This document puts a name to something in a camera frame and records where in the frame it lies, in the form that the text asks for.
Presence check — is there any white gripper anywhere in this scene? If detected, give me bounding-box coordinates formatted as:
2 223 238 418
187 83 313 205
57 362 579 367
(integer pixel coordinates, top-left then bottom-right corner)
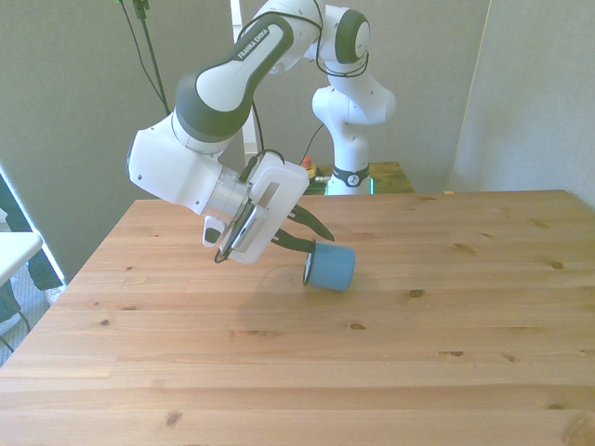
231 154 336 267

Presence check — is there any blue enamel mug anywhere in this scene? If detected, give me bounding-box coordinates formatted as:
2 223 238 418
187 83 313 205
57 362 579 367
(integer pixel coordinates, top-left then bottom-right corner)
302 238 357 294

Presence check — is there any dark green robot base table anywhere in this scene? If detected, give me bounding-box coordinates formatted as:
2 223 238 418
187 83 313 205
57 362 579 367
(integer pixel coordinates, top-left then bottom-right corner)
310 161 416 197

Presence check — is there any white shoe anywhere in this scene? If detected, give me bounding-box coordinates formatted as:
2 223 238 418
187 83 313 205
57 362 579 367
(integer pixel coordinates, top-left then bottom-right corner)
45 283 70 307

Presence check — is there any white side table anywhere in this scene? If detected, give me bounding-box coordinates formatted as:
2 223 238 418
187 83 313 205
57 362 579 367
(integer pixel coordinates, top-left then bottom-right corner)
0 230 45 285

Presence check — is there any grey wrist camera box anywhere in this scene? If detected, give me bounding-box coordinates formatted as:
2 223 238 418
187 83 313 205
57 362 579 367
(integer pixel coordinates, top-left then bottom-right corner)
218 202 270 257

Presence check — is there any black emergency stop cable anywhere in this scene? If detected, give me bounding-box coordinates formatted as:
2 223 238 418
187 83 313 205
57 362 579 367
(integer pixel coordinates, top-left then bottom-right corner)
304 121 326 162

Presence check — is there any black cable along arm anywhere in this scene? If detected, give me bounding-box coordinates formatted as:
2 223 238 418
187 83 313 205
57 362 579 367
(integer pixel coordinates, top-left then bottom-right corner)
213 0 372 266

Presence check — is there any black green camera stand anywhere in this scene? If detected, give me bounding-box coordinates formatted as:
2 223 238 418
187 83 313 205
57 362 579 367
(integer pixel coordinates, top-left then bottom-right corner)
110 0 172 116

